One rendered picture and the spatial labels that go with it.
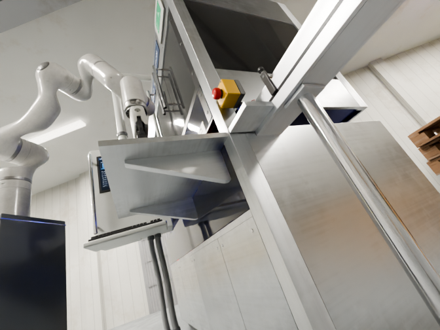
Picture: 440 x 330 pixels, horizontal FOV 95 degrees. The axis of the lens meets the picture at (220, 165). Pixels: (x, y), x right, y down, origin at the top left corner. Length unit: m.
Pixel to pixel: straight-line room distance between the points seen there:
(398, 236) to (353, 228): 0.27
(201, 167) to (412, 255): 0.58
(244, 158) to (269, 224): 0.22
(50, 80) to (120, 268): 4.42
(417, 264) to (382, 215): 0.10
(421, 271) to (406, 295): 0.33
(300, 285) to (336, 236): 0.21
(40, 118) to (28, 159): 0.20
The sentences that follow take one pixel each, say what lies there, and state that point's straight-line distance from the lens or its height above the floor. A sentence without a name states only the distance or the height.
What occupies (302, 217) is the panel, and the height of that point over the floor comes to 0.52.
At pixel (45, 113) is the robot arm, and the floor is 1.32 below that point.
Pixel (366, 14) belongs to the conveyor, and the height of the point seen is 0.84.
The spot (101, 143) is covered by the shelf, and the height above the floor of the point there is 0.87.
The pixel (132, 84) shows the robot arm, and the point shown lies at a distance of 0.90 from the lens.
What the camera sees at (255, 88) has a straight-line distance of 0.98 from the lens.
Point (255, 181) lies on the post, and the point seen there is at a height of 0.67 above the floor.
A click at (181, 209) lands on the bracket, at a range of 1.18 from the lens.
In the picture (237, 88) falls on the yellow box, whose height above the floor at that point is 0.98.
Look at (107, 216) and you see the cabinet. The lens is 1.62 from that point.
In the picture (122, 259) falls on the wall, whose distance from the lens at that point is 5.19.
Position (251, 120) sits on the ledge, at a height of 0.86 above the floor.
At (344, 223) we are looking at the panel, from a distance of 0.82.
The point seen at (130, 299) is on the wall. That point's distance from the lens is 5.12.
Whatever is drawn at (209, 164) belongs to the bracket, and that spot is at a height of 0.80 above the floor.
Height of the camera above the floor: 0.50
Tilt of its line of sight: 23 degrees up
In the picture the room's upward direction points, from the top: 20 degrees counter-clockwise
